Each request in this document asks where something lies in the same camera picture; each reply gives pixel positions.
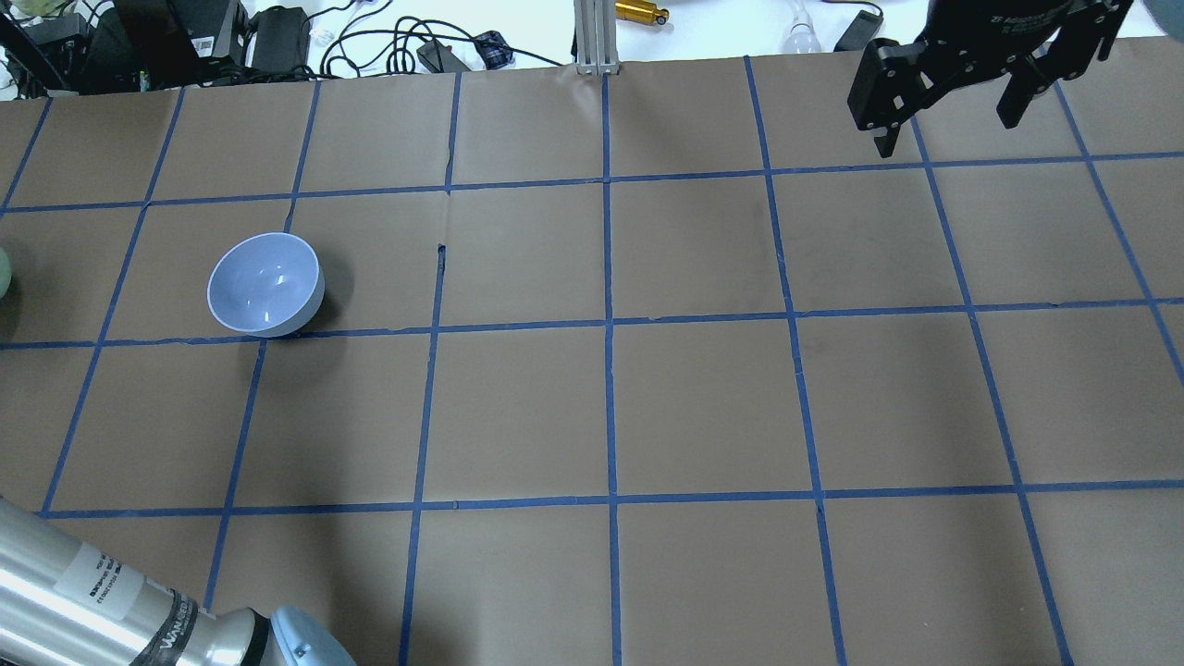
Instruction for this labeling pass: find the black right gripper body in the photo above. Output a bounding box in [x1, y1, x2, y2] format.
[924, 1, 1072, 89]

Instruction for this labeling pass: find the green bowl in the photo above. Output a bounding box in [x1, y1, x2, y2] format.
[0, 248, 13, 299]

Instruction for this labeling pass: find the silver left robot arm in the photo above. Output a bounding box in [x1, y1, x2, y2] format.
[1, 501, 352, 665]

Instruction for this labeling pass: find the blue bowl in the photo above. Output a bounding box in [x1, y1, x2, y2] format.
[206, 232, 326, 339]

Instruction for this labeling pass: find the black flat device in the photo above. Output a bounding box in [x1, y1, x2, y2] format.
[834, 11, 883, 52]

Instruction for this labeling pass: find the white light bulb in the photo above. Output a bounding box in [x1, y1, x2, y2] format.
[783, 1, 823, 55]

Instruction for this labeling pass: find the gold cylindrical part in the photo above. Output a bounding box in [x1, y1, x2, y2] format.
[616, 0, 670, 26]

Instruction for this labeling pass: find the black power adapter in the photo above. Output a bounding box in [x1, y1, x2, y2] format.
[416, 39, 471, 73]

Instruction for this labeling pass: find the black electronics box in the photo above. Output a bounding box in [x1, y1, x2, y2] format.
[4, 1, 315, 98]

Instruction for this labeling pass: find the aluminium extrusion post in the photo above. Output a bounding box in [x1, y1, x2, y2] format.
[573, 0, 620, 76]

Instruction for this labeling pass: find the black tangled cable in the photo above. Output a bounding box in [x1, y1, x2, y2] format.
[310, 0, 565, 79]

